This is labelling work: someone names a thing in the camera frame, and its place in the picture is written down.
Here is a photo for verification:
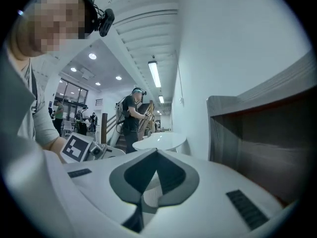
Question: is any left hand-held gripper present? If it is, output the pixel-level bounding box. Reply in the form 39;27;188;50
59;132;126;164

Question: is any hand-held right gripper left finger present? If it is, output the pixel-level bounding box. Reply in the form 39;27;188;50
63;148;159;234

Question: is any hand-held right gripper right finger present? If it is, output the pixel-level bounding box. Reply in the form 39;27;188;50
143;148;285;238

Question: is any grey wooden shelf cabinet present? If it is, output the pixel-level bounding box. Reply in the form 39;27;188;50
207;51;317;208

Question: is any person's left forearm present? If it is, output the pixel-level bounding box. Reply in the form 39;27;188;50
42;135;67;151

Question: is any wooden staircase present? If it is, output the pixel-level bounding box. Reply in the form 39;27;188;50
101;100;157;148

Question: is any large dark window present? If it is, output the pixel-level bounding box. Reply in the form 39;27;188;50
55;78;89;109

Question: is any white round table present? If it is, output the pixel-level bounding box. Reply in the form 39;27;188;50
132;132;187;153

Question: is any person's grey shirt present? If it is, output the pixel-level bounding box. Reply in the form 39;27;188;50
0;43;61;151

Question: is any person's head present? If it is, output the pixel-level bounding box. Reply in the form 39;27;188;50
11;0;100;59

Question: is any white wall conduit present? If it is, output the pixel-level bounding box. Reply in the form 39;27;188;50
177;62;186;107

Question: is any black head-worn camera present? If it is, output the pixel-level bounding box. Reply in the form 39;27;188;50
98;8;116;38

